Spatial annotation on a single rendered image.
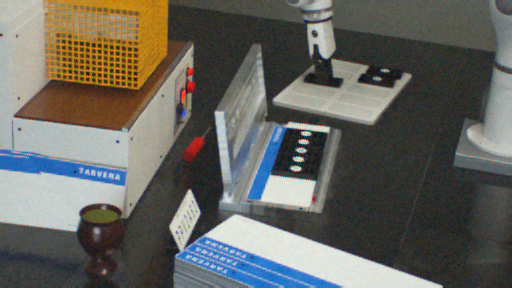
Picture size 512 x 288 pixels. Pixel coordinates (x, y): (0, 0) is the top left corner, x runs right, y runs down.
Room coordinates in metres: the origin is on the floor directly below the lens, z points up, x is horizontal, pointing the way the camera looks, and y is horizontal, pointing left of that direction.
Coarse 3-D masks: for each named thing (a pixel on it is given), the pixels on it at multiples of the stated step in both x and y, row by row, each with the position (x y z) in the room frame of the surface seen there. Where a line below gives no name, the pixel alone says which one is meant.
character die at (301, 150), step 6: (282, 144) 2.08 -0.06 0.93; (282, 150) 2.05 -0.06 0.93; (288, 150) 2.05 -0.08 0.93; (294, 150) 2.05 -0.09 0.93; (300, 150) 2.05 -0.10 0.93; (306, 150) 2.05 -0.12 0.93; (312, 150) 2.06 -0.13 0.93; (318, 150) 2.06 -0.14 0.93; (312, 156) 2.02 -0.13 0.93; (318, 156) 2.03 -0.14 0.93
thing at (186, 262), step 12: (180, 252) 1.45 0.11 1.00; (180, 264) 1.43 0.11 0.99; (192, 264) 1.41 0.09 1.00; (204, 264) 1.42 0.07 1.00; (216, 264) 1.42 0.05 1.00; (180, 276) 1.43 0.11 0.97; (192, 276) 1.42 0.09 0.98; (204, 276) 1.40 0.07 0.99; (216, 276) 1.39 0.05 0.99; (228, 276) 1.38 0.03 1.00; (240, 276) 1.39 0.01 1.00; (252, 276) 1.39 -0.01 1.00
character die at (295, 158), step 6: (276, 156) 2.01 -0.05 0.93; (282, 156) 2.02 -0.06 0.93; (288, 156) 2.02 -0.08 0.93; (294, 156) 2.02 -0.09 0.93; (300, 156) 2.02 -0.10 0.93; (306, 156) 2.02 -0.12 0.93; (294, 162) 1.99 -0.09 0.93; (300, 162) 1.99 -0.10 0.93; (306, 162) 1.99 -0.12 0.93; (312, 162) 1.99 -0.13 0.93; (318, 162) 2.00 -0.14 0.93
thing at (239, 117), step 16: (256, 48) 2.20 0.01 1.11; (256, 64) 2.22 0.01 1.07; (240, 80) 1.98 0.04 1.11; (256, 80) 2.20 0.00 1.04; (224, 96) 1.89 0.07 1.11; (240, 96) 2.01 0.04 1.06; (256, 96) 2.18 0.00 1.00; (224, 112) 1.81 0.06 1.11; (240, 112) 2.00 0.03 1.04; (256, 112) 2.11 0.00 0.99; (224, 128) 1.80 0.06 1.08; (240, 128) 1.98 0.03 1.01; (256, 128) 2.09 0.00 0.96; (224, 144) 1.80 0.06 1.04; (240, 144) 1.92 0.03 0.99; (224, 160) 1.80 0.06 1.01; (240, 160) 1.90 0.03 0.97; (224, 176) 1.80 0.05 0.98; (240, 176) 1.89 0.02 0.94; (224, 192) 1.80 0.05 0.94
